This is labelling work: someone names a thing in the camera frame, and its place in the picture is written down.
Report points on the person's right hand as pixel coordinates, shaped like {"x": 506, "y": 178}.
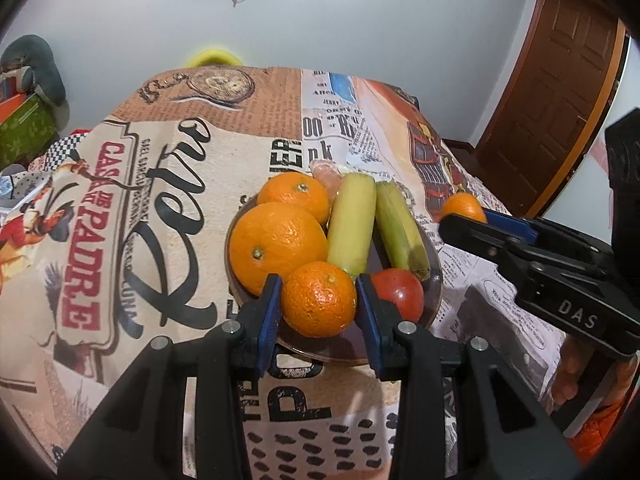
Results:
{"x": 570, "y": 370}

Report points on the small tangerine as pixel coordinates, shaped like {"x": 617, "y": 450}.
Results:
{"x": 462, "y": 205}
{"x": 320, "y": 300}

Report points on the orange cardboard box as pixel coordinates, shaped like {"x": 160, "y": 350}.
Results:
{"x": 12, "y": 107}

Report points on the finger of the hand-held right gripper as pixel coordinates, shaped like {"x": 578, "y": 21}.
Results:
{"x": 475, "y": 237}
{"x": 515, "y": 225}

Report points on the yellow chair back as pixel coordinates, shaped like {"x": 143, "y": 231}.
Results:
{"x": 215, "y": 55}

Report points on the large orange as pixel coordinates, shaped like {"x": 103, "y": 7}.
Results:
{"x": 277, "y": 245}

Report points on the yellow-green banana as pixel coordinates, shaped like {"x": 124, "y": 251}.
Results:
{"x": 350, "y": 220}

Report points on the green banana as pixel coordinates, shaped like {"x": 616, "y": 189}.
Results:
{"x": 400, "y": 230}

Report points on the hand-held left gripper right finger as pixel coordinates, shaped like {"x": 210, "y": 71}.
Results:
{"x": 367, "y": 320}

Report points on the light blue cloth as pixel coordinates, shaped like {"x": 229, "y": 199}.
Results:
{"x": 7, "y": 180}

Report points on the purple plate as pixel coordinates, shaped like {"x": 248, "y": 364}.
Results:
{"x": 345, "y": 346}

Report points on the green storage box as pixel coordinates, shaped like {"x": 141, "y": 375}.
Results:
{"x": 25, "y": 132}

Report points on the brown wooden door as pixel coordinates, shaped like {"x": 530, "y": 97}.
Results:
{"x": 550, "y": 85}

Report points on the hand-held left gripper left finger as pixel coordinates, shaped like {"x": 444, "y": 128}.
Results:
{"x": 270, "y": 310}

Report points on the printed tablecloth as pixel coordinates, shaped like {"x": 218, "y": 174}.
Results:
{"x": 175, "y": 170}

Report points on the medium orange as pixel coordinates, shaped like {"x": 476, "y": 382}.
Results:
{"x": 295, "y": 195}

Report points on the red tomato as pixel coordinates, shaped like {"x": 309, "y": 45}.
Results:
{"x": 400, "y": 292}

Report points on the peeled tangerine piece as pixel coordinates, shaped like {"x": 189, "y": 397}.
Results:
{"x": 325, "y": 175}

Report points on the black white checkered cloth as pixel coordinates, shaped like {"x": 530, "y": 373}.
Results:
{"x": 65, "y": 146}

